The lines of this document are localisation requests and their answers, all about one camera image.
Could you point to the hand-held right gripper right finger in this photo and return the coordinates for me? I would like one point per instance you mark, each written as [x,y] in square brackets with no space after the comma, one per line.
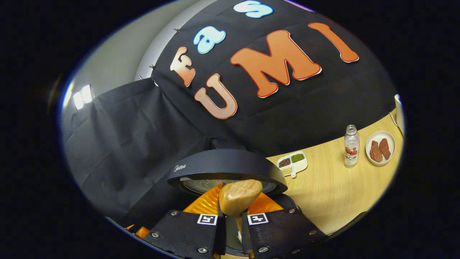
[280,233]

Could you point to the clear drink bottle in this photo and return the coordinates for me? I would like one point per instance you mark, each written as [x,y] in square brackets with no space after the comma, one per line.
[351,149]

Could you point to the black backdrop cloth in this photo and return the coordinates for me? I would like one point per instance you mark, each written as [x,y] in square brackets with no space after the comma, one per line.
[143,144]

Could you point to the red meat piece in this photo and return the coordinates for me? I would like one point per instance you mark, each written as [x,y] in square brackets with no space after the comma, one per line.
[376,151]
[385,148]

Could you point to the ceiling light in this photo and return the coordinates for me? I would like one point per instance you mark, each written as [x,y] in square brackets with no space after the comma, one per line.
[83,96]

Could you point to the white divided bean dish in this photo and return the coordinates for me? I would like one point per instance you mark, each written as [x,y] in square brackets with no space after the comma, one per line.
[291,163]

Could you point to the wooden spoon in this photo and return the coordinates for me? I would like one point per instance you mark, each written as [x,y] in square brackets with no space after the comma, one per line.
[239,196]

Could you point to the white toaster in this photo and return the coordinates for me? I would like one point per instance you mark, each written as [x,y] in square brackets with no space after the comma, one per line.
[400,115]

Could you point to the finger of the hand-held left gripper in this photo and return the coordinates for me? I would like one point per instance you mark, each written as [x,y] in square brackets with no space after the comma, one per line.
[140,231]

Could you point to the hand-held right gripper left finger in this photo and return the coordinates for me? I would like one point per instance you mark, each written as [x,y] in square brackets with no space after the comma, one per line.
[187,233]

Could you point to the dark grey rice cooker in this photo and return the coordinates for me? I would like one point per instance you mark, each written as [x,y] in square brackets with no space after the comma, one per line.
[222,162]

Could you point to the white plate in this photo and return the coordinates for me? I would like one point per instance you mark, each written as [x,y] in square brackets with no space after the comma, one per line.
[392,140]

